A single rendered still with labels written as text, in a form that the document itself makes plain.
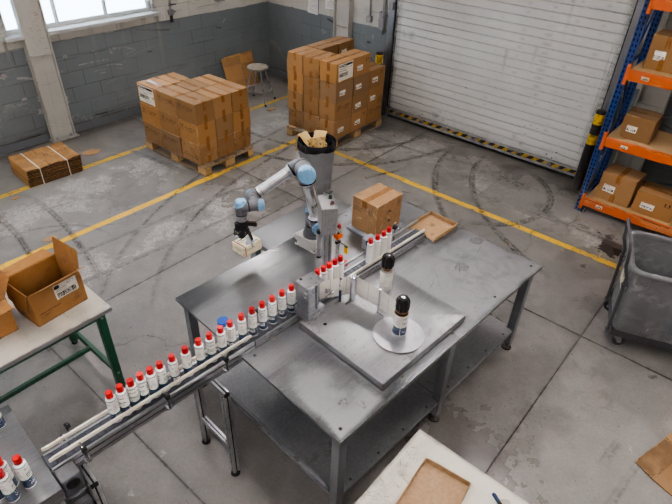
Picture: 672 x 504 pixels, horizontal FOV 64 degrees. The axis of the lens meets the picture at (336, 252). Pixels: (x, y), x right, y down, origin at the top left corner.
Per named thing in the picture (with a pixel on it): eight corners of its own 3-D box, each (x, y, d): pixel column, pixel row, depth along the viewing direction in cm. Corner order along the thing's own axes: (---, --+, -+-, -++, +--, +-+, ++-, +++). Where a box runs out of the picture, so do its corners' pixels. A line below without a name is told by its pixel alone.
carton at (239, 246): (244, 257, 366) (243, 249, 361) (232, 250, 372) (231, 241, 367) (261, 248, 376) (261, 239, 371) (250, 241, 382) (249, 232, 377)
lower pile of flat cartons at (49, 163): (30, 188, 617) (24, 172, 604) (11, 172, 646) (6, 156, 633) (85, 170, 656) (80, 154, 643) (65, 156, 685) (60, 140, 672)
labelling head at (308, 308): (308, 323, 326) (308, 290, 311) (294, 312, 333) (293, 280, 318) (324, 312, 334) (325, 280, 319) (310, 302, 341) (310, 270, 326)
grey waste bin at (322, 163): (317, 201, 615) (318, 151, 579) (290, 188, 637) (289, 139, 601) (341, 187, 642) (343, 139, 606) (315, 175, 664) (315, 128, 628)
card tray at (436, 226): (434, 242, 410) (435, 237, 407) (407, 228, 424) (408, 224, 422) (456, 227, 427) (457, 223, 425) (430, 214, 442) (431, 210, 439)
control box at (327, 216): (321, 235, 331) (321, 209, 320) (317, 221, 344) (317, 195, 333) (337, 234, 333) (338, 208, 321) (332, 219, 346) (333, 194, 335)
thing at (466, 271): (340, 445, 267) (340, 443, 265) (175, 300, 350) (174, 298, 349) (541, 268, 390) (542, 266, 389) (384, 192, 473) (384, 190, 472)
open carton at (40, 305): (46, 336, 324) (27, 289, 302) (1, 302, 347) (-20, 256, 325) (101, 303, 350) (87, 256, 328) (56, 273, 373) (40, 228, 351)
